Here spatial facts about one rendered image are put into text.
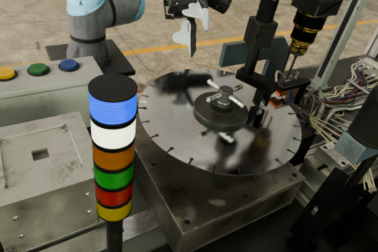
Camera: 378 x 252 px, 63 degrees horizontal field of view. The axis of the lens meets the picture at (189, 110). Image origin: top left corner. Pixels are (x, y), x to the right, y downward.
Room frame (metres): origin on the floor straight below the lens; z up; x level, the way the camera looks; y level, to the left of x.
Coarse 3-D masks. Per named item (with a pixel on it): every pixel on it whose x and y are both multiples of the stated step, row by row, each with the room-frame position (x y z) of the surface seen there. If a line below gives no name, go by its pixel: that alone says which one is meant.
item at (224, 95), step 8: (208, 80) 0.53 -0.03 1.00; (216, 88) 0.52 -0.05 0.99; (224, 88) 0.51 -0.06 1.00; (232, 88) 0.52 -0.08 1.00; (240, 88) 0.53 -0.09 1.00; (216, 96) 0.48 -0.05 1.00; (224, 96) 0.49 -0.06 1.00; (232, 96) 0.49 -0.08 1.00; (224, 104) 0.49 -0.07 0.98; (240, 104) 0.47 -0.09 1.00
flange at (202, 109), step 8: (200, 96) 0.53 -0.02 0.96; (208, 96) 0.53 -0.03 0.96; (200, 104) 0.50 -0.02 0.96; (208, 104) 0.51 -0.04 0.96; (216, 104) 0.49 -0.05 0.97; (232, 104) 0.50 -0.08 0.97; (200, 112) 0.48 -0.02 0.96; (208, 112) 0.48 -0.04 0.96; (216, 112) 0.48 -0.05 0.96; (224, 112) 0.48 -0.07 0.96; (232, 112) 0.49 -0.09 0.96; (240, 112) 0.50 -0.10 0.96; (248, 112) 0.51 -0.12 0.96; (208, 120) 0.46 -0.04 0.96; (216, 120) 0.46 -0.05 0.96; (224, 120) 0.47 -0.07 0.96; (232, 120) 0.47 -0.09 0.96; (240, 120) 0.47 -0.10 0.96; (224, 128) 0.45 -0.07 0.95; (232, 128) 0.46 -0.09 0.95
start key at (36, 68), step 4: (32, 64) 0.61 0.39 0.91; (36, 64) 0.62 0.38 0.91; (40, 64) 0.62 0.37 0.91; (44, 64) 0.62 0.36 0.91; (32, 68) 0.60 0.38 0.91; (36, 68) 0.60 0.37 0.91; (40, 68) 0.60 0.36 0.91; (44, 68) 0.61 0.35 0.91; (32, 72) 0.59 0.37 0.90; (36, 72) 0.59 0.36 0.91; (40, 72) 0.59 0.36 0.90; (44, 72) 0.60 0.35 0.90
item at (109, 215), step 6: (96, 204) 0.22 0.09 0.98; (126, 204) 0.22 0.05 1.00; (102, 210) 0.21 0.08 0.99; (108, 210) 0.21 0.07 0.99; (114, 210) 0.21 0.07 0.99; (120, 210) 0.22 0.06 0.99; (126, 210) 0.22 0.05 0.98; (102, 216) 0.21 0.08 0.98; (108, 216) 0.21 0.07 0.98; (114, 216) 0.21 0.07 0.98; (120, 216) 0.22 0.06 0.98; (126, 216) 0.22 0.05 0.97; (114, 222) 0.21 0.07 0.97
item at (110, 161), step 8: (96, 152) 0.22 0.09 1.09; (104, 152) 0.21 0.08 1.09; (112, 152) 0.21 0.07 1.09; (120, 152) 0.22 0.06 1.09; (128, 152) 0.22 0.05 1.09; (96, 160) 0.22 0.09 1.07; (104, 160) 0.21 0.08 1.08; (112, 160) 0.21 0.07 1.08; (120, 160) 0.22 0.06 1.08; (128, 160) 0.22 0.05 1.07; (104, 168) 0.21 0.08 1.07; (112, 168) 0.21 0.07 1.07; (120, 168) 0.22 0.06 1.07
